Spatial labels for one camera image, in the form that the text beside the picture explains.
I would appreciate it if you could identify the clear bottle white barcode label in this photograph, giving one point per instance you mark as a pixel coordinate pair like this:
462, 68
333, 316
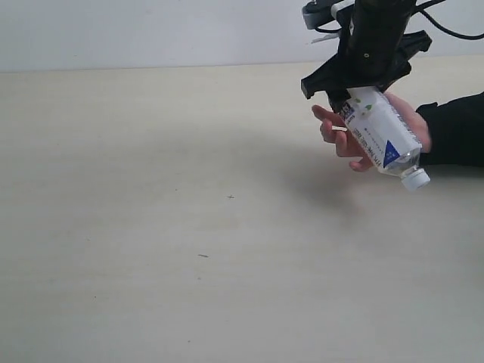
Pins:
384, 136

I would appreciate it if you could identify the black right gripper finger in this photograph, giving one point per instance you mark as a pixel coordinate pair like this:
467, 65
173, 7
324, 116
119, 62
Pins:
337, 98
333, 76

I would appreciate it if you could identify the person's black sleeve forearm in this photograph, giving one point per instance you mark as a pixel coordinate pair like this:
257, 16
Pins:
456, 132

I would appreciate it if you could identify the person's bare hand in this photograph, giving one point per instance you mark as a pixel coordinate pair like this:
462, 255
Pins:
347, 147

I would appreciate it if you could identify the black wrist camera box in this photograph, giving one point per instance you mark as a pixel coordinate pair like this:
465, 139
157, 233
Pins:
318, 13

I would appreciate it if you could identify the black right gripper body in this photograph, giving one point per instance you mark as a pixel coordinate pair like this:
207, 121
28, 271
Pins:
374, 49

